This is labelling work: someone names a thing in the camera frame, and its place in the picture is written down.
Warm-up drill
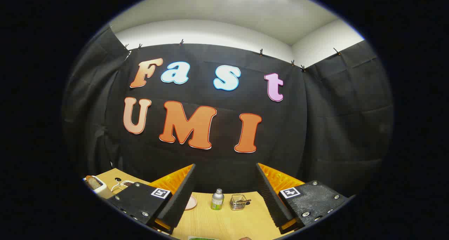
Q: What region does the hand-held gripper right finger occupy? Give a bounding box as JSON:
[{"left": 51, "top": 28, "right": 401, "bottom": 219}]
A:
[{"left": 256, "top": 163, "right": 348, "bottom": 235}]

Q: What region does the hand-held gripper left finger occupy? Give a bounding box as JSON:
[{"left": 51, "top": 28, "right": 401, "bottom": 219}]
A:
[{"left": 106, "top": 164, "right": 196, "bottom": 235}]

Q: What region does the toasted bread slice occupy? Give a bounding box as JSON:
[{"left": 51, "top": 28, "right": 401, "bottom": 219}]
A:
[{"left": 85, "top": 175, "right": 102, "bottom": 191}]

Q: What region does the green bottle with silver cap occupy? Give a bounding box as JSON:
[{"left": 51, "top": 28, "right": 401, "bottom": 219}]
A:
[{"left": 211, "top": 188, "right": 225, "bottom": 211}]

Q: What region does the white toaster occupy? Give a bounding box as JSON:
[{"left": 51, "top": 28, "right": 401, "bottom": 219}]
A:
[{"left": 83, "top": 175, "right": 107, "bottom": 199}]

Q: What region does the row of black cloth clips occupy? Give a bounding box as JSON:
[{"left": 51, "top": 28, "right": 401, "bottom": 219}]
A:
[{"left": 109, "top": 24, "right": 342, "bottom": 72}]

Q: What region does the wire mesh basket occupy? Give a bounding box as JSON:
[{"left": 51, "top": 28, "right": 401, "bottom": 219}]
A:
[{"left": 229, "top": 194, "right": 252, "bottom": 211}]

